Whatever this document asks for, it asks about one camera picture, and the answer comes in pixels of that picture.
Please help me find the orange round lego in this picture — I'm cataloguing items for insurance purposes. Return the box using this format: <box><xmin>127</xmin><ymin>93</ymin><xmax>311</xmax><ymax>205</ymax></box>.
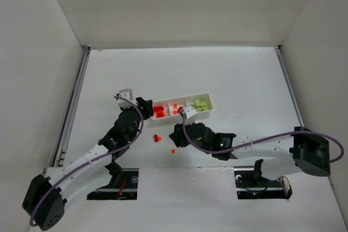
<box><xmin>156</xmin><ymin>110</ymin><xmax>166</xmax><ymax>118</ymax></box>

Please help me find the red slope lego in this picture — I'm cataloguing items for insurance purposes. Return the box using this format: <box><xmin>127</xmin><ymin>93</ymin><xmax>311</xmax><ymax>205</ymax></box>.
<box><xmin>177</xmin><ymin>106</ymin><xmax>183</xmax><ymax>113</ymax></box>

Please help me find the large lime green lego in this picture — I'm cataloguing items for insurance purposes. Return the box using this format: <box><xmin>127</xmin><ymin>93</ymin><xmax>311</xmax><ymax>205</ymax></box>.
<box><xmin>193</xmin><ymin>99</ymin><xmax>209</xmax><ymax>112</ymax></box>

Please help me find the dark red lego cluster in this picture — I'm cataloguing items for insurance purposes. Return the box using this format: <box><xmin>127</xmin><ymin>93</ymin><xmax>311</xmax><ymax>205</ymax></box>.
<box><xmin>153</xmin><ymin>106</ymin><xmax>164</xmax><ymax>112</ymax></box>

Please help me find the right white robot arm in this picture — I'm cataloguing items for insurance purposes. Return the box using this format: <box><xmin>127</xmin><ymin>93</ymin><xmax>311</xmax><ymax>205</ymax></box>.
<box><xmin>169</xmin><ymin>123</ymin><xmax>331</xmax><ymax>180</ymax></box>

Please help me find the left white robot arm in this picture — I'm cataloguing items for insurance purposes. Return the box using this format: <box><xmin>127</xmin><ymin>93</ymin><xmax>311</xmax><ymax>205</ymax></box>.
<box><xmin>22</xmin><ymin>93</ymin><xmax>154</xmax><ymax>231</ymax></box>

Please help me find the white three-compartment tray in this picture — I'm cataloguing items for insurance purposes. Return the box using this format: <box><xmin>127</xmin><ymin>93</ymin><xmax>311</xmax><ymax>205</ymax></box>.
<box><xmin>148</xmin><ymin>93</ymin><xmax>213</xmax><ymax>128</ymax></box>

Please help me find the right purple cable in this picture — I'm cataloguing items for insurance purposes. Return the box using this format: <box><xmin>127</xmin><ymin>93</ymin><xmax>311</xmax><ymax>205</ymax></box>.
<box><xmin>181</xmin><ymin>114</ymin><xmax>345</xmax><ymax>168</ymax></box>

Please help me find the purple cable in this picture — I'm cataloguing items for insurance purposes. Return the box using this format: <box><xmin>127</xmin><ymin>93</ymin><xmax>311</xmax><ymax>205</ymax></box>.
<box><xmin>181</xmin><ymin>114</ymin><xmax>345</xmax><ymax>168</ymax></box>
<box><xmin>29</xmin><ymin>95</ymin><xmax>144</xmax><ymax>227</ymax></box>

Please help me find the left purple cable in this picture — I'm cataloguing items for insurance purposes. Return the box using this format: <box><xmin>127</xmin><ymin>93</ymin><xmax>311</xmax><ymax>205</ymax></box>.
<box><xmin>29</xmin><ymin>95</ymin><xmax>144</xmax><ymax>227</ymax></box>

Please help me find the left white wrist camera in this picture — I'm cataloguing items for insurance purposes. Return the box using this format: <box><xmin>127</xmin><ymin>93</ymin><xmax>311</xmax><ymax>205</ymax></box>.
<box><xmin>114</xmin><ymin>89</ymin><xmax>133</xmax><ymax>109</ymax></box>

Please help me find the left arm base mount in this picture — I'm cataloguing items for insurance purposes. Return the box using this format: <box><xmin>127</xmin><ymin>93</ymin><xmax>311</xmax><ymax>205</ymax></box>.
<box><xmin>87</xmin><ymin>168</ymin><xmax>139</xmax><ymax>200</ymax></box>

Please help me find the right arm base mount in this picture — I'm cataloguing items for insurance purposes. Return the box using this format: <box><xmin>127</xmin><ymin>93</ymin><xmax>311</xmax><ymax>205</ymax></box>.
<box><xmin>234</xmin><ymin>159</ymin><xmax>293</xmax><ymax>200</ymax></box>

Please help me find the left aluminium rail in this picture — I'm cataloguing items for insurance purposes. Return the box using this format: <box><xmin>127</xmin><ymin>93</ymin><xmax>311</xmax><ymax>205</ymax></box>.
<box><xmin>49</xmin><ymin>45</ymin><xmax>90</xmax><ymax>167</ymax></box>

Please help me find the aluminium rail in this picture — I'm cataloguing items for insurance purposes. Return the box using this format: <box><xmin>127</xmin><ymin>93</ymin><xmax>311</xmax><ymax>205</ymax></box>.
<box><xmin>49</xmin><ymin>45</ymin><xmax>90</xmax><ymax>167</ymax></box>
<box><xmin>274</xmin><ymin>46</ymin><xmax>305</xmax><ymax>127</ymax></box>

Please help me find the right aluminium rail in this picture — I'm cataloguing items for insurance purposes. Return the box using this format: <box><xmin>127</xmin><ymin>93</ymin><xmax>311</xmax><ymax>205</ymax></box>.
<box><xmin>274</xmin><ymin>46</ymin><xmax>305</xmax><ymax>127</ymax></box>

